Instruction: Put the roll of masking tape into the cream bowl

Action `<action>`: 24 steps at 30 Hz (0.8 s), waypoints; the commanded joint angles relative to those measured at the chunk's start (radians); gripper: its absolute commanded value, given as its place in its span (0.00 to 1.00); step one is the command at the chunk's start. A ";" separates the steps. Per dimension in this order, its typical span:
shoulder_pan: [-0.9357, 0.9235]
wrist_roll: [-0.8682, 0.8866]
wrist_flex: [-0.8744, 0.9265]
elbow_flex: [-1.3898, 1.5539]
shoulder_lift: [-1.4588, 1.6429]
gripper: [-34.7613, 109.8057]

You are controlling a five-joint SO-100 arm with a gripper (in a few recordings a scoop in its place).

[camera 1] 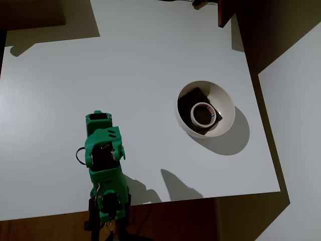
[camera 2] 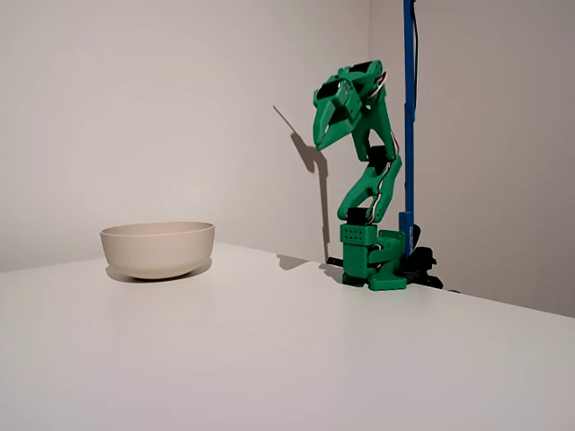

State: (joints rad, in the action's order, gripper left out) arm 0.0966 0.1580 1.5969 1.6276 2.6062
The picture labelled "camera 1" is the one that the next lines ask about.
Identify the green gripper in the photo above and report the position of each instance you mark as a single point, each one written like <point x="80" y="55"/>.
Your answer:
<point x="97" y="118"/>

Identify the dark brown box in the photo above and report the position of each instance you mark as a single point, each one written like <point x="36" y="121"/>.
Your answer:
<point x="30" y="12"/>

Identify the beige bowl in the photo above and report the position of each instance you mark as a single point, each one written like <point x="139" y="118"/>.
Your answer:
<point x="220" y="105"/>

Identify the brown wooden board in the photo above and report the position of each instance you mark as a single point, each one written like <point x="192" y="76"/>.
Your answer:
<point x="224" y="12"/>

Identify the beige masking tape roll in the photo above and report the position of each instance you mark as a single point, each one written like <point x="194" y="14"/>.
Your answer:
<point x="194" y="118"/>

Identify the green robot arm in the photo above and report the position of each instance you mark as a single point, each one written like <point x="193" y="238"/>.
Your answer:
<point x="107" y="178"/>

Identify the black cloth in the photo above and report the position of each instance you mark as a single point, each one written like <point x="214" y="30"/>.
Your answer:
<point x="190" y="98"/>

